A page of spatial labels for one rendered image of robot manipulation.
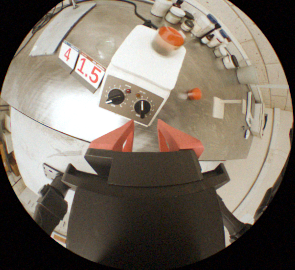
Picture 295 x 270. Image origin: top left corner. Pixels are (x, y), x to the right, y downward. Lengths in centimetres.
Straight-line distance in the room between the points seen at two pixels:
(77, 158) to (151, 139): 22
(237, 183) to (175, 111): 139
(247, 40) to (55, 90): 88
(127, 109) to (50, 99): 24
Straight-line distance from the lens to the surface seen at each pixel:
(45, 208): 29
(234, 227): 51
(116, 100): 17
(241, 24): 66
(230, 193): 158
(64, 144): 31
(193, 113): 32
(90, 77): 25
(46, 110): 34
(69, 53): 30
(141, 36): 21
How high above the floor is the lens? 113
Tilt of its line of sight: 74 degrees down
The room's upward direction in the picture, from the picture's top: 121 degrees clockwise
